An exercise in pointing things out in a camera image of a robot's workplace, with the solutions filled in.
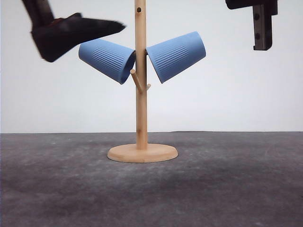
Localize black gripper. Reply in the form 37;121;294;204
225;0;279;51
22;0;126;61

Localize blue cup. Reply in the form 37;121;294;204
146;32;206;83
79;39;136;85

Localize wooden mug tree stand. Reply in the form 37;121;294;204
107;0;178;163

